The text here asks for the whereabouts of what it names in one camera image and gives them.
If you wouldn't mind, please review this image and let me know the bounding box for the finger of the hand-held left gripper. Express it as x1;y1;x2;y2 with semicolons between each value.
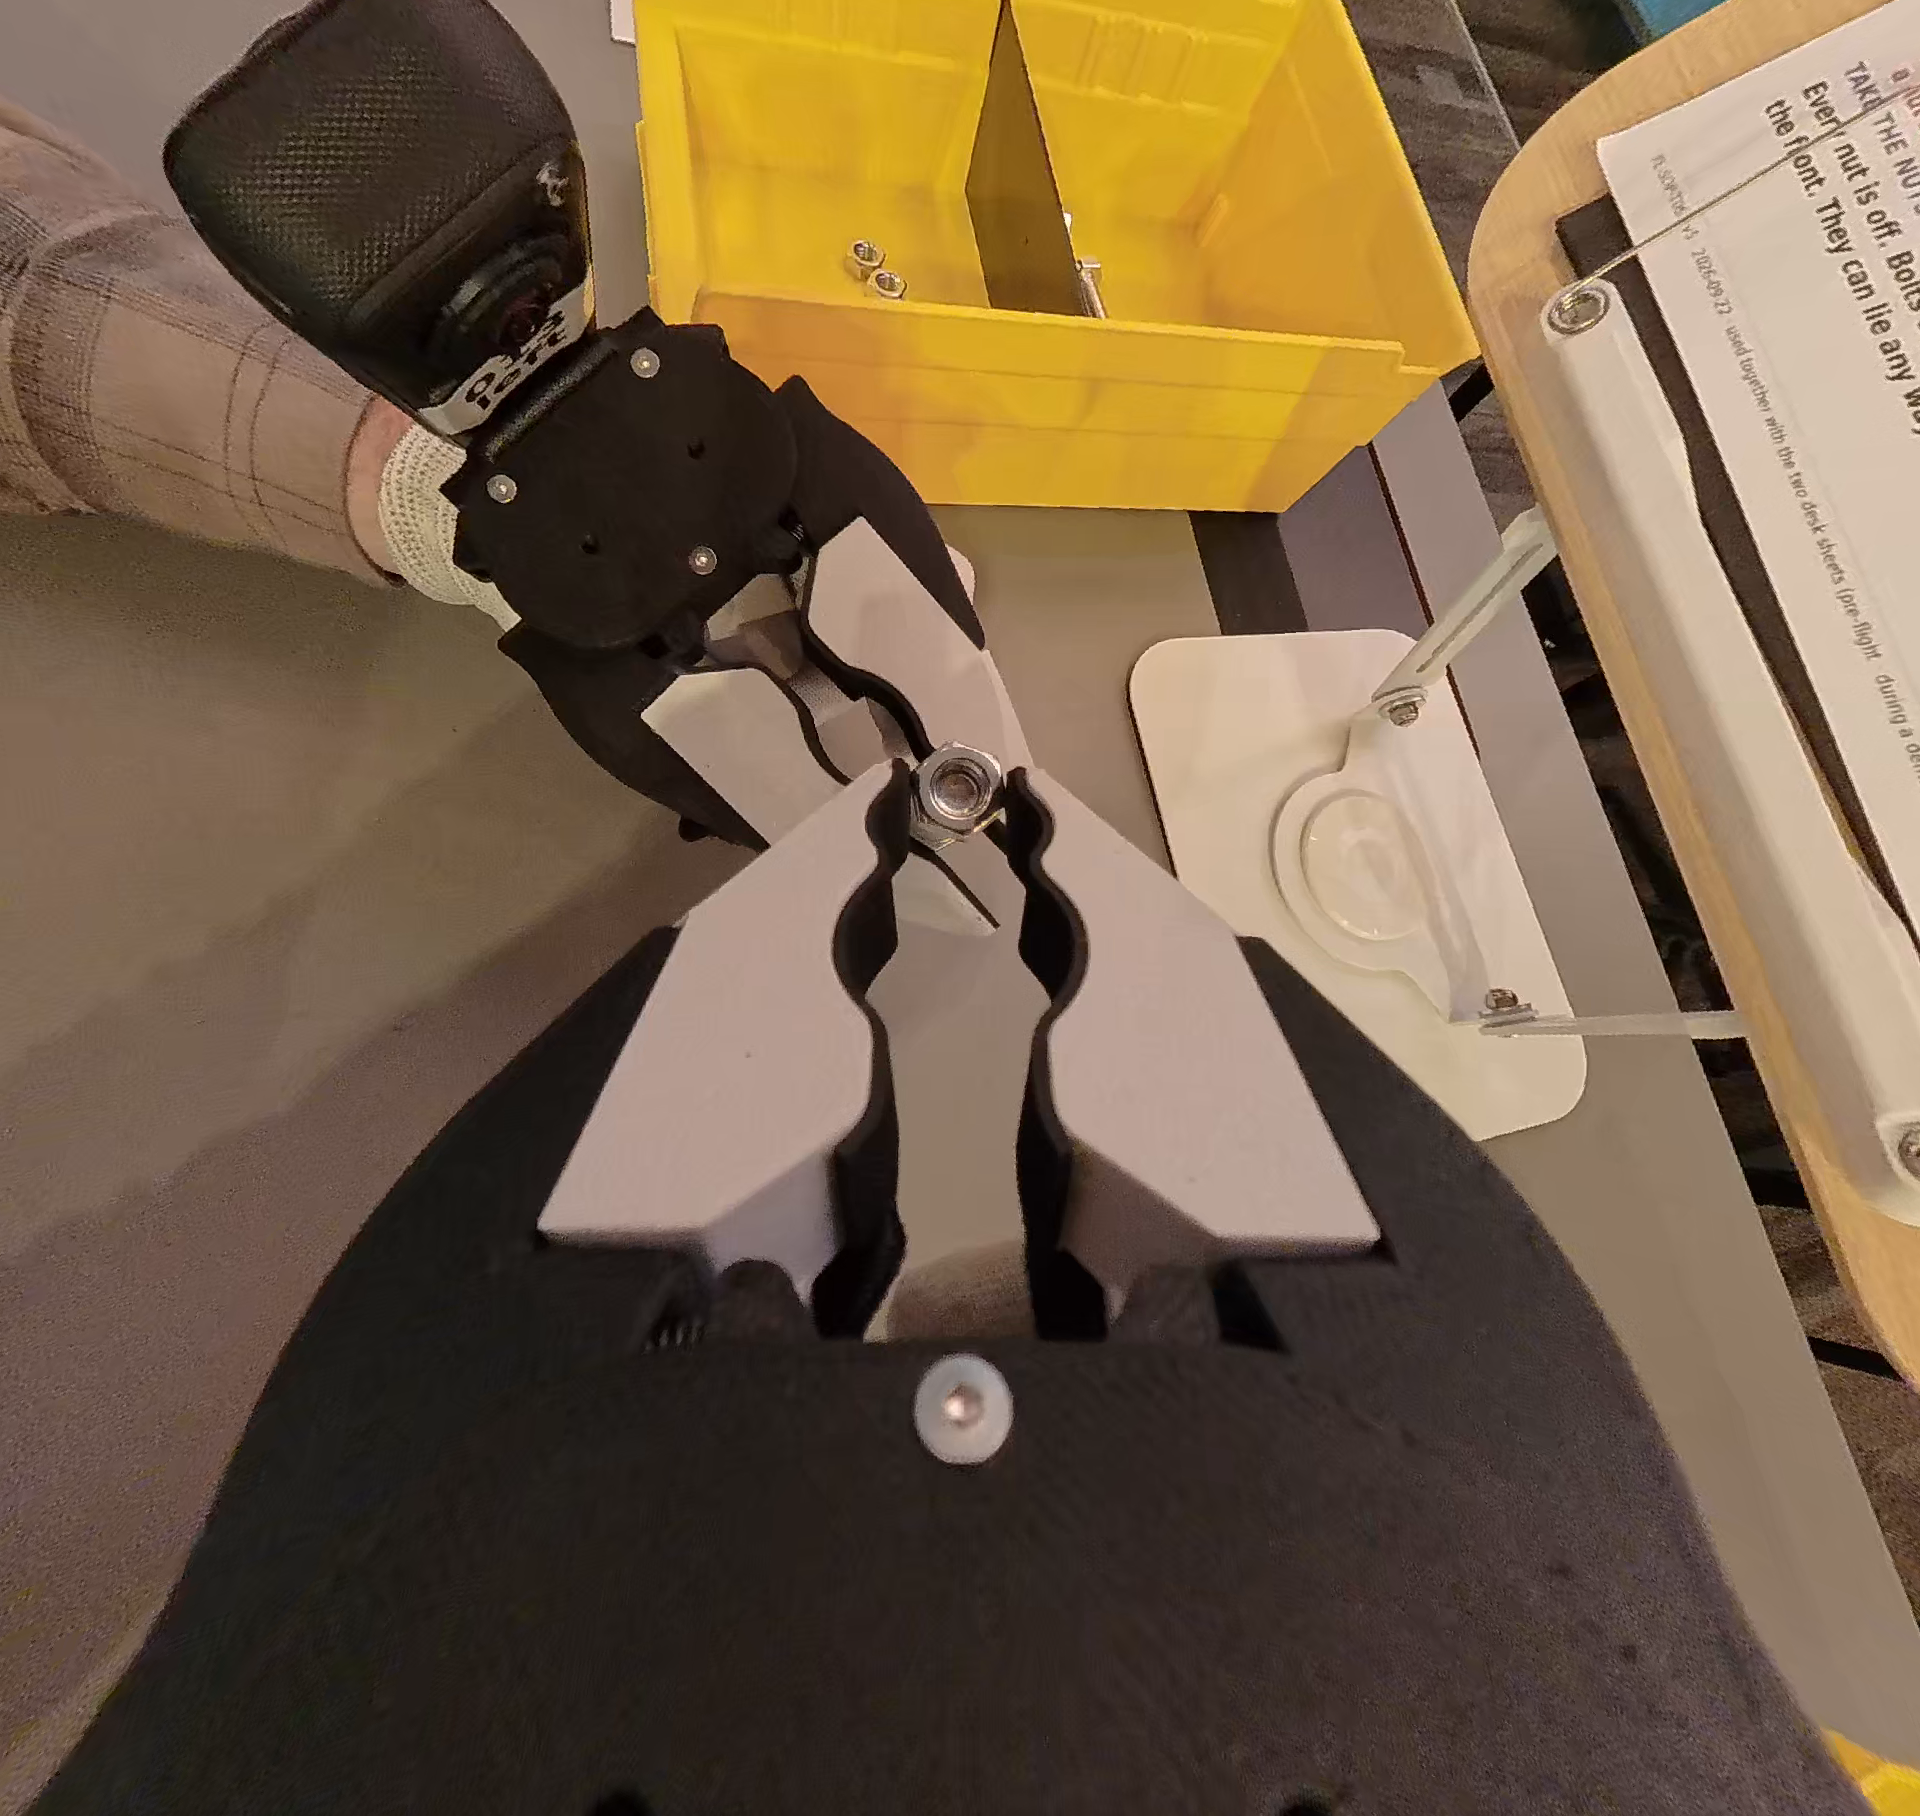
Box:
807;516;1030;785
636;642;906;850

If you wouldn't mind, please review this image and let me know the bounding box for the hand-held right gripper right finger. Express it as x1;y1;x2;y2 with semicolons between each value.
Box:
1002;768;1387;1344

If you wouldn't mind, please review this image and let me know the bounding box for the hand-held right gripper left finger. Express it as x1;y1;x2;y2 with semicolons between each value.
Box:
534;760;915;1344

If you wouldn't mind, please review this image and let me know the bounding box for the yellow bin with divider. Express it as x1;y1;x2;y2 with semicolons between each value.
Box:
632;0;1485;516

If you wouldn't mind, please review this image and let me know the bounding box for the person's left forearm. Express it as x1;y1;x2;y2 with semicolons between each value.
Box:
0;97;408;588

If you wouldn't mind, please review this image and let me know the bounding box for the white board stand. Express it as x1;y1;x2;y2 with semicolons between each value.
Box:
1128;502;1751;1143

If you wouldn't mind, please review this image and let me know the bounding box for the dark bin divider panel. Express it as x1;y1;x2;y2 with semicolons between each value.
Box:
962;0;1087;316

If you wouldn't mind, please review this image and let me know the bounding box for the printed instruction sheet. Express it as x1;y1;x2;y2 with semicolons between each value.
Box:
1596;0;1920;918

